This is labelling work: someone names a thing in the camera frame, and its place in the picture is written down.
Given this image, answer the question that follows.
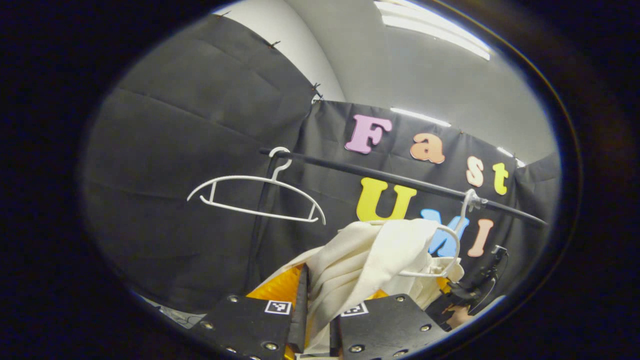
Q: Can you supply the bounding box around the white empty hanger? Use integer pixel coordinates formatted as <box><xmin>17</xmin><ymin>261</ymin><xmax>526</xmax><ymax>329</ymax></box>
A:
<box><xmin>186</xmin><ymin>146</ymin><xmax>327</xmax><ymax>226</ymax></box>

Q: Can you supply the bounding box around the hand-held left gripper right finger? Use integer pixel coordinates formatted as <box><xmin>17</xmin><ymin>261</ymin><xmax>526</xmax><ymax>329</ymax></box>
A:
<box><xmin>329</xmin><ymin>289</ymin><xmax>451</xmax><ymax>360</ymax></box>

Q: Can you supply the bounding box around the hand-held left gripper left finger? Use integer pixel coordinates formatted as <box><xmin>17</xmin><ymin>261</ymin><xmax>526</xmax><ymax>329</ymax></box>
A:
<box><xmin>192</xmin><ymin>263</ymin><xmax>311</xmax><ymax>360</ymax></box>

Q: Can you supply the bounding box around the black metal clothes rack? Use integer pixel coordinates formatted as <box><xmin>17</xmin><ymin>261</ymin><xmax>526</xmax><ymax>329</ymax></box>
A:
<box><xmin>244</xmin><ymin>147</ymin><xmax>549</xmax><ymax>296</ymax></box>

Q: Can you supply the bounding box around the black backdrop cloth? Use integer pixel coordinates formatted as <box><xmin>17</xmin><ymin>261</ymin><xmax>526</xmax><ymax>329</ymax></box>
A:
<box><xmin>82</xmin><ymin>14</ymin><xmax>563</xmax><ymax>316</ymax></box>

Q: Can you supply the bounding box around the cream shirt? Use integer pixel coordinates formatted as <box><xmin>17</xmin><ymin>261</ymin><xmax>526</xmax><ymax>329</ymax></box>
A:
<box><xmin>250</xmin><ymin>218</ymin><xmax>466</xmax><ymax>356</ymax></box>

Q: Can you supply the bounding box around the ceiling tube light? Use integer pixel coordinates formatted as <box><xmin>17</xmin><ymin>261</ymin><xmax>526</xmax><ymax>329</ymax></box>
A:
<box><xmin>390</xmin><ymin>107</ymin><xmax>452</xmax><ymax>128</ymax></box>

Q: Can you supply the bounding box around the large ceiling light panel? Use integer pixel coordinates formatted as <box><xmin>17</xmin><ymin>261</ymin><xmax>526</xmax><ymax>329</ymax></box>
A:
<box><xmin>375</xmin><ymin>0</ymin><xmax>493</xmax><ymax>61</ymax></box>

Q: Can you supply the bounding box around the small ceiling light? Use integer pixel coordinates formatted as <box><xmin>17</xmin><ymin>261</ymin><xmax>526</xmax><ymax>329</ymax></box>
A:
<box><xmin>497</xmin><ymin>146</ymin><xmax>526</xmax><ymax>168</ymax></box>

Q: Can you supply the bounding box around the white hanger holding shirt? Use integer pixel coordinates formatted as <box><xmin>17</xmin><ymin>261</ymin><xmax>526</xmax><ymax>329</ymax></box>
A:
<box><xmin>398</xmin><ymin>188</ymin><xmax>485</xmax><ymax>279</ymax></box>

